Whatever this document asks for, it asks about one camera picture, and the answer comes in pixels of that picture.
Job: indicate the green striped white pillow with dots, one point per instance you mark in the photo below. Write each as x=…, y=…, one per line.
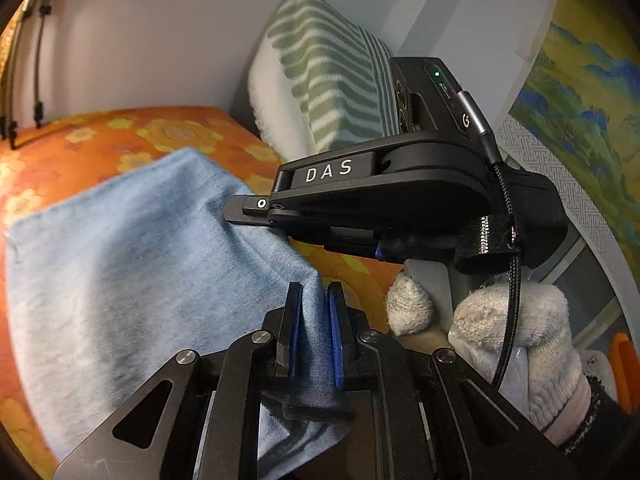
x=325, y=75

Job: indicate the landscape wall poster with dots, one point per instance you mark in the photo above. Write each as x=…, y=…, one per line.
x=575, y=95

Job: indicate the orange floral bed sheet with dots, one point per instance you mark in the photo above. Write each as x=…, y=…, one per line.
x=100, y=135

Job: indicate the person's right forearm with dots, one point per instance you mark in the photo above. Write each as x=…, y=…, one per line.
x=600, y=435

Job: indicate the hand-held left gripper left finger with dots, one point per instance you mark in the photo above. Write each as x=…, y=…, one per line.
x=295, y=340

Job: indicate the orange plastic object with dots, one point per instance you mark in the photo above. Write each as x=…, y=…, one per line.
x=622, y=365

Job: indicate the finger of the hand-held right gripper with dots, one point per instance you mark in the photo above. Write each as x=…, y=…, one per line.
x=250, y=207

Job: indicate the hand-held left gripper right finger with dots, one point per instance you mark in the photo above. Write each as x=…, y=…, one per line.
x=334, y=340

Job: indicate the person's right hand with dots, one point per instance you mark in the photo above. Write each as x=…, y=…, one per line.
x=530, y=340

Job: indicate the light blue pants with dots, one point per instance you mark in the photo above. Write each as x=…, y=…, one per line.
x=125, y=260

